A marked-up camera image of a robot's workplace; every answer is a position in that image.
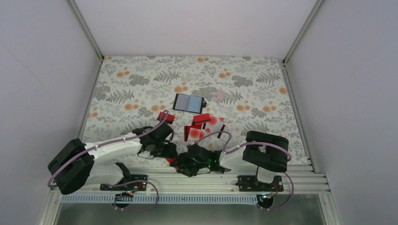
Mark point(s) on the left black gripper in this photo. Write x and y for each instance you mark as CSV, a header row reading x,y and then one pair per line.
x,y
169,153

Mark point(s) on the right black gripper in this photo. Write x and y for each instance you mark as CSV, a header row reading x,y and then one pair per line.
x,y
183,161

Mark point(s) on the red card black stripe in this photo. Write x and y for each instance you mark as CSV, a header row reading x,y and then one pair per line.
x,y
170,160

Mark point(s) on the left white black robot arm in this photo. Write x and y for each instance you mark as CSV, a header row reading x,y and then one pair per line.
x,y
81,164

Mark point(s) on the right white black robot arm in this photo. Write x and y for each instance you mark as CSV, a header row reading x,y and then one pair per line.
x,y
269,153

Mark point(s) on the white card black stripe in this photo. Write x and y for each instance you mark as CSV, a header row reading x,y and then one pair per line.
x,y
218,130

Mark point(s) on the white floral card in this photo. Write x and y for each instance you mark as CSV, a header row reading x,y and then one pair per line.
x,y
218,96

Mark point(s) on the floral patterned table mat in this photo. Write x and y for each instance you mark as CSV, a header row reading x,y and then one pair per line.
x,y
132,90

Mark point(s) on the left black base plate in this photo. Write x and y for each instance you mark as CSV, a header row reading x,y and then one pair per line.
x,y
132,183

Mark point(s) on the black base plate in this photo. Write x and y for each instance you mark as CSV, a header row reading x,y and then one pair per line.
x,y
249,183
132,183

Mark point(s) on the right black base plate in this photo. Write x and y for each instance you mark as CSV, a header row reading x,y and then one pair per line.
x,y
249,183

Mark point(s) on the aluminium rail frame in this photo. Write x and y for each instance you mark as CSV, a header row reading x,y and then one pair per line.
x,y
208,199

